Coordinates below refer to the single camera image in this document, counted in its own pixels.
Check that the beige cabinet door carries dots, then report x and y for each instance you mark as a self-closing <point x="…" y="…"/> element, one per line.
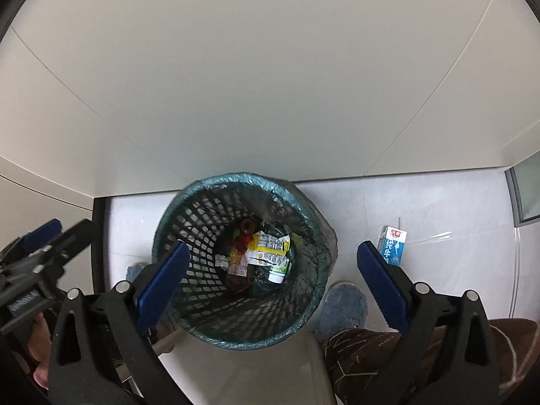
<point x="261" y="71"/>
<point x="485" y="114"/>
<point x="63" y="135"/>

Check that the red mesh bag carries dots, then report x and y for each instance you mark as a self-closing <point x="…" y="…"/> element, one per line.
<point x="242" y="240"/>

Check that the blue milk carton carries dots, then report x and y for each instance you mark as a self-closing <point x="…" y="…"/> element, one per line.
<point x="392" y="247"/>

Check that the yellow snack wrapper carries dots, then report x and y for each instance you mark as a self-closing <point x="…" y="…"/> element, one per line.
<point x="270" y="249"/>

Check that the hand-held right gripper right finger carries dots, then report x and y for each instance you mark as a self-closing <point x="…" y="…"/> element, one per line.
<point x="379" y="278"/>

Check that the dark green mesh wastebasket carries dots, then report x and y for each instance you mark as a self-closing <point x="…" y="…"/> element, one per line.
<point x="202" y="219"/>

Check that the person's left hand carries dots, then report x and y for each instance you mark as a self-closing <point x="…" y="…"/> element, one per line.
<point x="40" y="358"/>

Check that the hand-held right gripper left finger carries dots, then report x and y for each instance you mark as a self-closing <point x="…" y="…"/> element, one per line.
<point x="168" y="278"/>

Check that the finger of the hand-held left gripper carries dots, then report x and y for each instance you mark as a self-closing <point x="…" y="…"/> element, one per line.
<point x="76" y="240"/>
<point x="42" y="234"/>

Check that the blue fluffy slipper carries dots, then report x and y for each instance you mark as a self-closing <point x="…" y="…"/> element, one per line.
<point x="137" y="271"/>
<point x="341" y="308"/>

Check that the white bottle green label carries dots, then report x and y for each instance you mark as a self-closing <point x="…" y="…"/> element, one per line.
<point x="278" y="277"/>

